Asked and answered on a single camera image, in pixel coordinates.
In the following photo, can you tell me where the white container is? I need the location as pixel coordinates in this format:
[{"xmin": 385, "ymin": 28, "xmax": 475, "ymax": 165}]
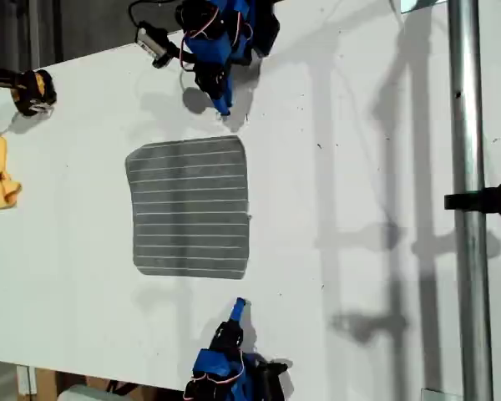
[{"xmin": 57, "ymin": 383, "xmax": 122, "ymax": 401}]

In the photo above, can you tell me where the grey striped towel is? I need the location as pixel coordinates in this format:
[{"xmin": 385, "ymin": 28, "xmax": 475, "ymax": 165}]
[{"xmin": 124, "ymin": 134, "xmax": 251, "ymax": 281}]

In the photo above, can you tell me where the brown cardboard box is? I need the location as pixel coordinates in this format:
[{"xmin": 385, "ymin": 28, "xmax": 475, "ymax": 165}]
[{"xmin": 33, "ymin": 366, "xmax": 159, "ymax": 401}]

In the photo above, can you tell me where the steel post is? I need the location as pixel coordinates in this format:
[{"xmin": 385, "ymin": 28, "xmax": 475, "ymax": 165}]
[{"xmin": 447, "ymin": 0, "xmax": 496, "ymax": 401}]

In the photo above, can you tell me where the white table leg bracket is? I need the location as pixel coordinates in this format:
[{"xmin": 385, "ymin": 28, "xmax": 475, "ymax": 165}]
[{"xmin": 15, "ymin": 363, "xmax": 38, "ymax": 397}]

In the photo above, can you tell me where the camera black cable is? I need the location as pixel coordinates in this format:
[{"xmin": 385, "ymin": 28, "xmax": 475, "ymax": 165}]
[{"xmin": 127, "ymin": 0, "xmax": 183, "ymax": 27}]

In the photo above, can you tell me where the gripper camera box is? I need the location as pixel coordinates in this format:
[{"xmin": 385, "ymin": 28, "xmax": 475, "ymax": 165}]
[
  {"xmin": 135, "ymin": 20, "xmax": 180, "ymax": 69},
  {"xmin": 254, "ymin": 358, "xmax": 290, "ymax": 401}
]

